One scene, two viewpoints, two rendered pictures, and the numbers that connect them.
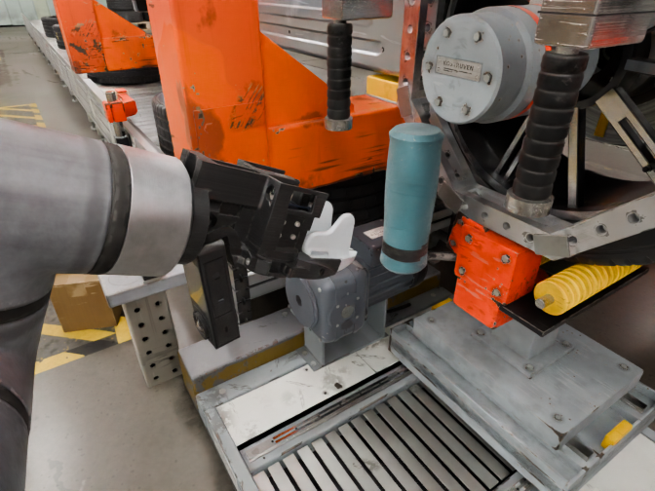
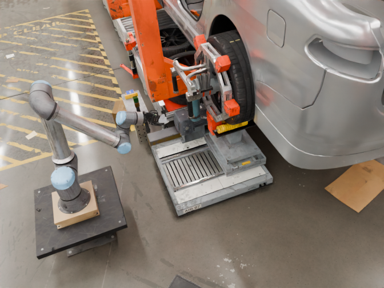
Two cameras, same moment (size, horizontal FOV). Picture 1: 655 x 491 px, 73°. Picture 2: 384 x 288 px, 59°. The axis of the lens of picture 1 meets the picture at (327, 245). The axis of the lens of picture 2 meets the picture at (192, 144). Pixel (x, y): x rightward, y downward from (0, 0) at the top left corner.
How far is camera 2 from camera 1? 2.00 m
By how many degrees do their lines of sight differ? 19
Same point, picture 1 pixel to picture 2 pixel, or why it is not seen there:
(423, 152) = not seen: hidden behind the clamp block
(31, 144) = (130, 115)
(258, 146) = (165, 86)
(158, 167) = (140, 115)
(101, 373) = not seen: hidden behind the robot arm
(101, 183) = (135, 118)
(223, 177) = (147, 115)
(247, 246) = (150, 121)
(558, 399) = (232, 154)
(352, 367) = (193, 143)
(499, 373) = (222, 147)
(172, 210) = (141, 119)
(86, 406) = not seen: hidden behind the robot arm
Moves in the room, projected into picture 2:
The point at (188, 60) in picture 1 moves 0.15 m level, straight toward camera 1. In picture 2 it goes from (148, 71) to (147, 82)
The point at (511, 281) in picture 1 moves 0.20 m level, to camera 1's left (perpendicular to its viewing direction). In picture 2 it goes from (212, 125) to (187, 123)
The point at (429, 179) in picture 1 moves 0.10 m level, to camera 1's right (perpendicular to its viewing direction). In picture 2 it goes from (195, 103) to (208, 104)
